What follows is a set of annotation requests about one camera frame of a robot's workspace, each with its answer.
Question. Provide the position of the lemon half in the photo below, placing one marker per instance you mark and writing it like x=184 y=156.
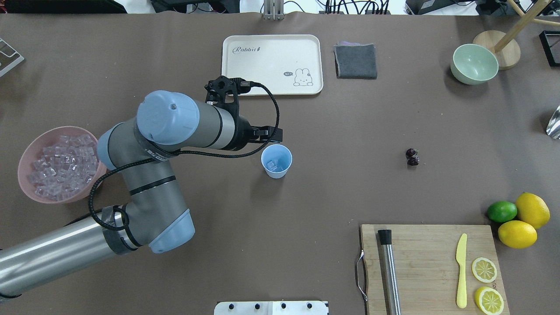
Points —
x=489 y=301
x=484 y=270

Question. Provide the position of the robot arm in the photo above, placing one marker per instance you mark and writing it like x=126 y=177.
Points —
x=138 y=202

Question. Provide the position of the lemon half upper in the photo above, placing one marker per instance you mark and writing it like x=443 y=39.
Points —
x=484 y=270

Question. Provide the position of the steel muddler black tip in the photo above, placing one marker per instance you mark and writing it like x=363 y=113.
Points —
x=389 y=272

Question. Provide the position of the dark cherry lower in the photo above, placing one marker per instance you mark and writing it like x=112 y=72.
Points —
x=413 y=161

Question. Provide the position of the green lime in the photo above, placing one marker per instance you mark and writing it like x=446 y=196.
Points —
x=502 y=211

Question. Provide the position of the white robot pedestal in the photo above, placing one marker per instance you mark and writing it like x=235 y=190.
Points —
x=272 y=308

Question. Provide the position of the light blue cup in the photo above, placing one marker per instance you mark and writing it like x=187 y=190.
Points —
x=280 y=153

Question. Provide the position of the ice cube in cup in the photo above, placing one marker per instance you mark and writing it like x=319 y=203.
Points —
x=273 y=166

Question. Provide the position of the bamboo cutting board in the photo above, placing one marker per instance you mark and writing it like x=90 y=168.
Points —
x=426 y=269

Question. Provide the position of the grey folded cloth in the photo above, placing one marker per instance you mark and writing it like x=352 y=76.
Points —
x=355 y=60

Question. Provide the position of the wooden cup tree stand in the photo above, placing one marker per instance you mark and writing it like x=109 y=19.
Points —
x=503 y=45

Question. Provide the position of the yellow lemon near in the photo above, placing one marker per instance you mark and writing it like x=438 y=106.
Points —
x=517 y=234

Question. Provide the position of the lemon half lower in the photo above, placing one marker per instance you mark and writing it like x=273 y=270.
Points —
x=489 y=301

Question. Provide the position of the pink bowl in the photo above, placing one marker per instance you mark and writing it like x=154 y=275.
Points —
x=24 y=167

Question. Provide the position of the cream rabbit tray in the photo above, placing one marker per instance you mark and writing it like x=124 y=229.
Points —
x=285 y=64

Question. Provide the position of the yellow lemon far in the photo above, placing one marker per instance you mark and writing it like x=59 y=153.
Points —
x=532 y=210

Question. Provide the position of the yellow lemon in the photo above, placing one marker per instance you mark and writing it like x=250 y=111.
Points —
x=532 y=210
x=517 y=234

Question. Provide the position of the mint green bowl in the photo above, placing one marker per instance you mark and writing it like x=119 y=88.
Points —
x=473 y=64

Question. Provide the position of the clear ice cubes pile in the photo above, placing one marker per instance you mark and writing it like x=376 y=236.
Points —
x=64 y=167

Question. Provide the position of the yellow plastic knife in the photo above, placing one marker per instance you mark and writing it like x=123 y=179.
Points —
x=460 y=257

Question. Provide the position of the white wire cup rack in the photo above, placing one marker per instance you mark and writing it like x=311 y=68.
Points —
x=9 y=58

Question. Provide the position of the steel ice scoop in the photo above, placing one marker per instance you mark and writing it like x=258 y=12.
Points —
x=553 y=126

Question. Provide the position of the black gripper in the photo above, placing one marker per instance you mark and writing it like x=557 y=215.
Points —
x=242 y=133

